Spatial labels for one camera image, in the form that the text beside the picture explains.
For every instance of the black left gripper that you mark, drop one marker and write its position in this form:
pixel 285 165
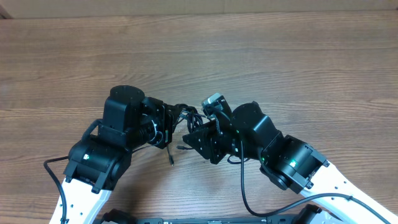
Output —
pixel 168 116

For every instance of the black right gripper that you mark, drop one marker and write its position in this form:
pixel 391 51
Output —
pixel 209 142

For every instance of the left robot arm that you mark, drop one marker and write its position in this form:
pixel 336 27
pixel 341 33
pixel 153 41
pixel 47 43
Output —
pixel 103 154

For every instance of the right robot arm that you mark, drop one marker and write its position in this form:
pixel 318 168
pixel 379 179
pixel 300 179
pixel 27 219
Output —
pixel 288 162

